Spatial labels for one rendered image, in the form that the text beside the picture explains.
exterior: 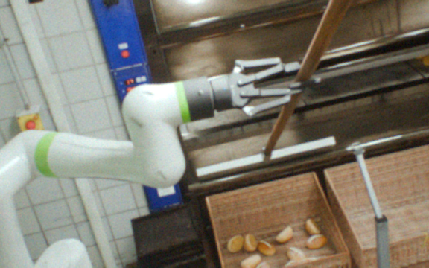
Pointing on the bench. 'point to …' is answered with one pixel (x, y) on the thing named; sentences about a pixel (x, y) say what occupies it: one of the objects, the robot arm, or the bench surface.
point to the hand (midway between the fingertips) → (302, 77)
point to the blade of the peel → (265, 159)
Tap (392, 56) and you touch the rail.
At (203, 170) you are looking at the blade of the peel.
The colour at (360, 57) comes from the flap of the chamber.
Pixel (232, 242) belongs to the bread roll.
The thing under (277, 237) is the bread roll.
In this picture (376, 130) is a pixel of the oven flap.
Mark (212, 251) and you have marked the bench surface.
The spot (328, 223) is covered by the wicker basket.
